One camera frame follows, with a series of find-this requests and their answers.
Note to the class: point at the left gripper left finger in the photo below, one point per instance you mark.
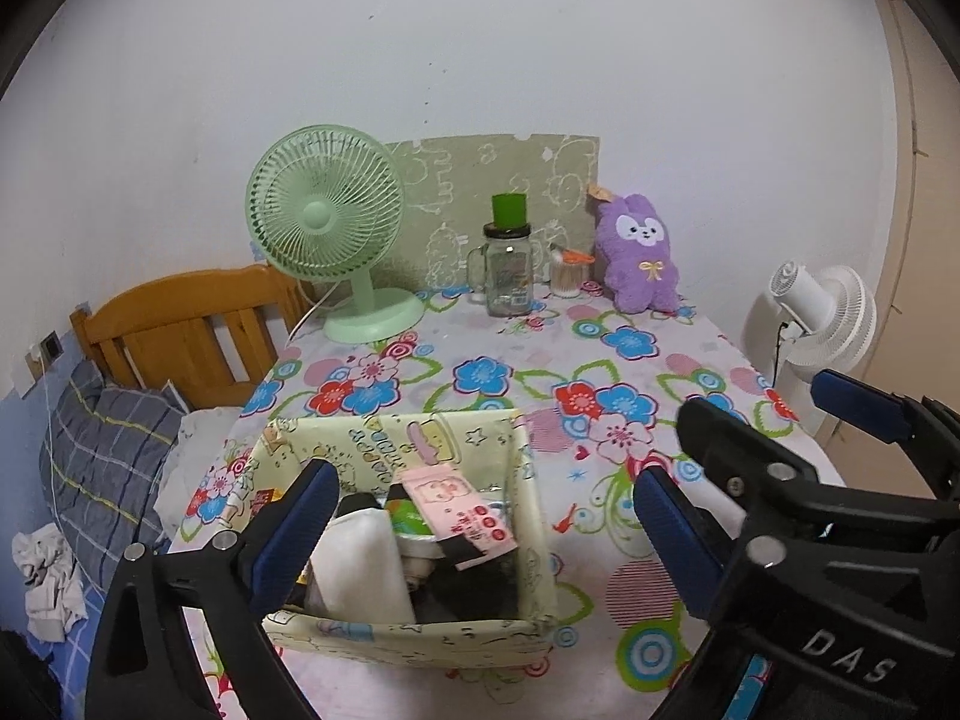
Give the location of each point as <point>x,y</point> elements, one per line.
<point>143,663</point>

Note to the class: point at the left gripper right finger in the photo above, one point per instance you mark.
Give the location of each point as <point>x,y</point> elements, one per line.
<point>692,546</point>

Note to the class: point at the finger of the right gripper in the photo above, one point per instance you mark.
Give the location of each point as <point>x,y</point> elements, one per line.
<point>862,406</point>
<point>727,448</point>

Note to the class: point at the black plastic bag bundle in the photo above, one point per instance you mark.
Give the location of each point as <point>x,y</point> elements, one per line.
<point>486,591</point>

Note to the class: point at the crumpled white cloth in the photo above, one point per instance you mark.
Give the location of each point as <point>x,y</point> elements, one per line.
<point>54,597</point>

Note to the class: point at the white floor fan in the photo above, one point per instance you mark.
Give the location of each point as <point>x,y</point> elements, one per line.
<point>806,321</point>

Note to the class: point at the floral tablecloth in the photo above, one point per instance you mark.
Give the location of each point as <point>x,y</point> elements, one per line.
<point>599,392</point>

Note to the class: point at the purple plush bunny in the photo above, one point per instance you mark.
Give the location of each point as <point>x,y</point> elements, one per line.
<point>634,245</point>

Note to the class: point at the grey plaid pillow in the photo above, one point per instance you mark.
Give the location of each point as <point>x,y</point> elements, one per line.
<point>100,467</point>

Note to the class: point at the white towel roll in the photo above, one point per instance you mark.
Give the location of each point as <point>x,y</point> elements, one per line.
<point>356,572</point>

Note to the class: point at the pink cartoon packet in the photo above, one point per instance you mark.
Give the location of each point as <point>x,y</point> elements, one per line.
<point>468,530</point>

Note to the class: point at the toothpick holder orange lid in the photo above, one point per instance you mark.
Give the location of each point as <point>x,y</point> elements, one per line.
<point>569,269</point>

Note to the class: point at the glass jar with black lid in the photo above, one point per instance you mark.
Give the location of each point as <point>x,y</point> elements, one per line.
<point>501,270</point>

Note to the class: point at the yellow cartoon fabric storage box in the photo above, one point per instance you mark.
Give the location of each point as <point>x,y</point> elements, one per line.
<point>412,532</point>

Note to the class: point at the green plastic cup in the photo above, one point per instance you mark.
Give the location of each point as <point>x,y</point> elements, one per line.
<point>509,210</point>

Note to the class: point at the green cartoon cardboard panel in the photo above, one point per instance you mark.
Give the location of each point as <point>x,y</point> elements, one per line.
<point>449,184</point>

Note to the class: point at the green desk fan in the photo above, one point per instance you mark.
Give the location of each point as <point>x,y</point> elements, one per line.
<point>325,205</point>

